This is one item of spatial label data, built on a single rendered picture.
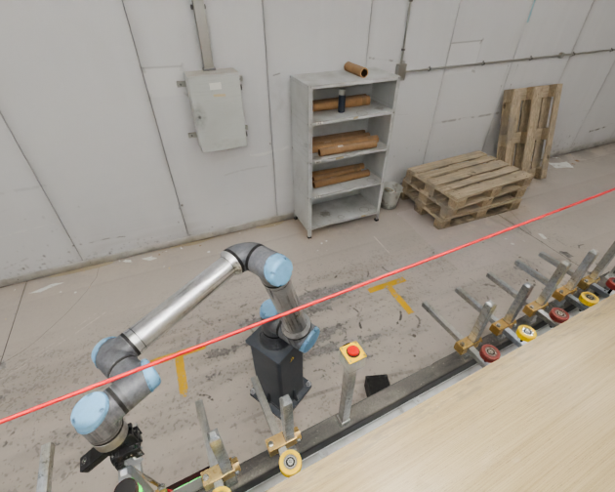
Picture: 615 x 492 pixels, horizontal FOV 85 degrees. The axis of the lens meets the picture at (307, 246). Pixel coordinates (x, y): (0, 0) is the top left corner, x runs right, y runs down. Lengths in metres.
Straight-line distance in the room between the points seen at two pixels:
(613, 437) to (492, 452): 0.47
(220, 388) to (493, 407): 1.72
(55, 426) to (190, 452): 0.92
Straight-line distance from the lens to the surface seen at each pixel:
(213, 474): 1.50
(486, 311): 1.74
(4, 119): 3.40
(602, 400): 1.91
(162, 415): 2.63
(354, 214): 3.86
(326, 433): 1.66
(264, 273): 1.25
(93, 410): 1.09
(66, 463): 2.75
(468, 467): 1.51
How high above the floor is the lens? 2.24
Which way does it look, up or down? 39 degrees down
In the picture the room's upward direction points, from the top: straight up
